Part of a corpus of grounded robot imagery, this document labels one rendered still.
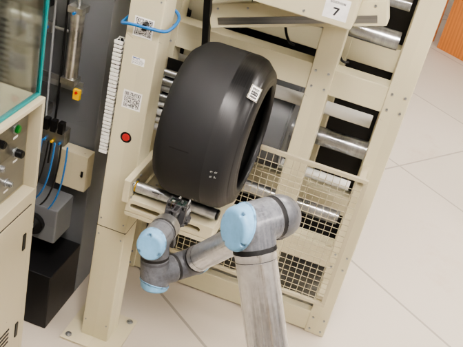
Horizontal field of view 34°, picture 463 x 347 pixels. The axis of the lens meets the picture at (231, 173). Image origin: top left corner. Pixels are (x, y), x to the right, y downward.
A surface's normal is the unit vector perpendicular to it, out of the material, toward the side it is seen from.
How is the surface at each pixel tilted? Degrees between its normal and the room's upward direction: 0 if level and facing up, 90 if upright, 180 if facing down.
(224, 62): 16
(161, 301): 0
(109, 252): 90
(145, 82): 90
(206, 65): 23
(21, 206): 90
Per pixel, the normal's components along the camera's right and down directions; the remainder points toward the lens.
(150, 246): -0.25, 0.25
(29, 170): -0.29, 0.44
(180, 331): 0.21, -0.84
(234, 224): -0.79, 0.05
